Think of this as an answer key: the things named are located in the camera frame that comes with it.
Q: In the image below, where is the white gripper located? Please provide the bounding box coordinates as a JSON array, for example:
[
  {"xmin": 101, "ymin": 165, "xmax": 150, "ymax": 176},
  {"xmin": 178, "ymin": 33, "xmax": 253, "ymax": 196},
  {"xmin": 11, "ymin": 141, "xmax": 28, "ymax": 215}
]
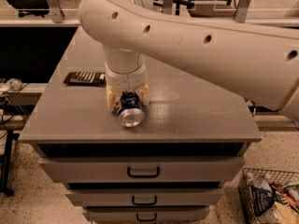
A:
[{"xmin": 105, "ymin": 63, "xmax": 150, "ymax": 112}]

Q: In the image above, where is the blue pepsi can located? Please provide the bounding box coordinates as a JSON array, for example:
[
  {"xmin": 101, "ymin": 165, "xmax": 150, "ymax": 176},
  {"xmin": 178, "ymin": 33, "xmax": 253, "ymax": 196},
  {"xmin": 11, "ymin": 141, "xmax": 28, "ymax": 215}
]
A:
[{"xmin": 117, "ymin": 91, "xmax": 145, "ymax": 128}]

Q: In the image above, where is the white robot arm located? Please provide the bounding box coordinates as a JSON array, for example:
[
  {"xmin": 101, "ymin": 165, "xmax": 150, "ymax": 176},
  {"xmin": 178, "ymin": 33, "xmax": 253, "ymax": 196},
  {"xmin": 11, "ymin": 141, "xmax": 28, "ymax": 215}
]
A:
[{"xmin": 78, "ymin": 0, "xmax": 299, "ymax": 120}]

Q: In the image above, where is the dark snack bar packet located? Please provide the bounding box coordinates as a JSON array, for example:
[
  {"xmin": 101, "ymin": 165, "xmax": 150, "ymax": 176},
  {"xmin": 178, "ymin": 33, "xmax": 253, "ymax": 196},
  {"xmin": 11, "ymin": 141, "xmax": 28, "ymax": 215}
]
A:
[{"xmin": 64, "ymin": 72, "xmax": 106, "ymax": 87}]

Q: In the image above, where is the grey drawer cabinet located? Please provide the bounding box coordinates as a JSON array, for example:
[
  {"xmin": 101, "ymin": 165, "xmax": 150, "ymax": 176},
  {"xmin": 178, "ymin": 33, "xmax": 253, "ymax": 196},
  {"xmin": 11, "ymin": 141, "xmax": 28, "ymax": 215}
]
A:
[{"xmin": 21, "ymin": 30, "xmax": 260, "ymax": 224}]

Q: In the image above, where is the black office chair centre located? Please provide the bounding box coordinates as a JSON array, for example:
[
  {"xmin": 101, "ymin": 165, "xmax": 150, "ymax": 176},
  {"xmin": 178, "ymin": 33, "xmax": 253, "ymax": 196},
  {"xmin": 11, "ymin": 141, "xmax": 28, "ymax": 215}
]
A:
[{"xmin": 153, "ymin": 0, "xmax": 194, "ymax": 16}]

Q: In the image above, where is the crumpled plastic wrap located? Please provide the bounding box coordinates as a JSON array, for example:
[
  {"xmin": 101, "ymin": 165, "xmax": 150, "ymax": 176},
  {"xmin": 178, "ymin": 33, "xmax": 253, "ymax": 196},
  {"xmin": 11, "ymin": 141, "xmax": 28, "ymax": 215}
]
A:
[{"xmin": 7, "ymin": 78, "xmax": 22, "ymax": 91}]

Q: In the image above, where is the black stand left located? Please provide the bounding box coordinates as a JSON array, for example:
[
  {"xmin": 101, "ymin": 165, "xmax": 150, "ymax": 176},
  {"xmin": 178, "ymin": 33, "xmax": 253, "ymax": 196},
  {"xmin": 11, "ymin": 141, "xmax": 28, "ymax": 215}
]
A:
[{"xmin": 0, "ymin": 129, "xmax": 20, "ymax": 197}]

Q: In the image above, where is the blue chip bag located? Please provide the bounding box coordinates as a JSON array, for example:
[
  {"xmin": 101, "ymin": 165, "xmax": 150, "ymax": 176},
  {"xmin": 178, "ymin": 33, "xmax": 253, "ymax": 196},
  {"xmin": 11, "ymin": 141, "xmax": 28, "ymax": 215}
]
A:
[{"xmin": 251, "ymin": 187, "xmax": 275, "ymax": 217}]

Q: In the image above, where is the red snack bag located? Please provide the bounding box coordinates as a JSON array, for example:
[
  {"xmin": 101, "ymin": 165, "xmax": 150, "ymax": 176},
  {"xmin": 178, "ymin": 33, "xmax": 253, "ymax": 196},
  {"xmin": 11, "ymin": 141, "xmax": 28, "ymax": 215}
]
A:
[{"xmin": 270, "ymin": 182, "xmax": 297, "ymax": 210}]

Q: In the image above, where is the yellow snack bag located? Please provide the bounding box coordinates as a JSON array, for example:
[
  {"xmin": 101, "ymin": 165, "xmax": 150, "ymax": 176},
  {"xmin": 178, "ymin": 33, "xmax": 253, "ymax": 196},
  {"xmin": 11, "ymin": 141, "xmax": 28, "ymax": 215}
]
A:
[{"xmin": 274, "ymin": 203, "xmax": 299, "ymax": 224}]

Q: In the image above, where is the top drawer with black handle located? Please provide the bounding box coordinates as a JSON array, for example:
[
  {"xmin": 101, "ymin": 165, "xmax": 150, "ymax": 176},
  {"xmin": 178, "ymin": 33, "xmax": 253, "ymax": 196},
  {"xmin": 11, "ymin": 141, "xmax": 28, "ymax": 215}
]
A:
[{"xmin": 38, "ymin": 156, "xmax": 245, "ymax": 183}]

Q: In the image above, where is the drawer with black handle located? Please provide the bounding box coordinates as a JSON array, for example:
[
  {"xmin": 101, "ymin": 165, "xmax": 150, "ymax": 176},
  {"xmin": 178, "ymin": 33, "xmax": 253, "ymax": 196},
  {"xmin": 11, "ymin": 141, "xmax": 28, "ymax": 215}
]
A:
[
  {"xmin": 83, "ymin": 206, "xmax": 209, "ymax": 222},
  {"xmin": 38, "ymin": 156, "xmax": 245, "ymax": 183},
  {"xmin": 65, "ymin": 189, "xmax": 223, "ymax": 207}
]

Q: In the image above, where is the middle drawer with black handle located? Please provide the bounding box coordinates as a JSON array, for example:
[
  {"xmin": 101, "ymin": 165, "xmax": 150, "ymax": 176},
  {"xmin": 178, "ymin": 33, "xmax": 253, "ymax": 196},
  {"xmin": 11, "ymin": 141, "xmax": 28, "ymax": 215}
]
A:
[{"xmin": 65, "ymin": 189, "xmax": 223, "ymax": 207}]

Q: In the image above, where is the bottom drawer with black handle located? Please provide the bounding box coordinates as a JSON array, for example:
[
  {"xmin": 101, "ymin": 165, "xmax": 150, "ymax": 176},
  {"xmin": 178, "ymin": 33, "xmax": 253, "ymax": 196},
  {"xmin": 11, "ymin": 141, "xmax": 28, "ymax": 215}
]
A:
[{"xmin": 83, "ymin": 206, "xmax": 209, "ymax": 222}]

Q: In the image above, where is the wire basket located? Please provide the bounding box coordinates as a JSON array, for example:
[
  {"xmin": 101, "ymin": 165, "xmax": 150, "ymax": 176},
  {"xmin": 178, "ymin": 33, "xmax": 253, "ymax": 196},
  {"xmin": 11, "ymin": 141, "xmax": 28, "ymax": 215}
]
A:
[{"xmin": 238, "ymin": 168, "xmax": 299, "ymax": 224}]

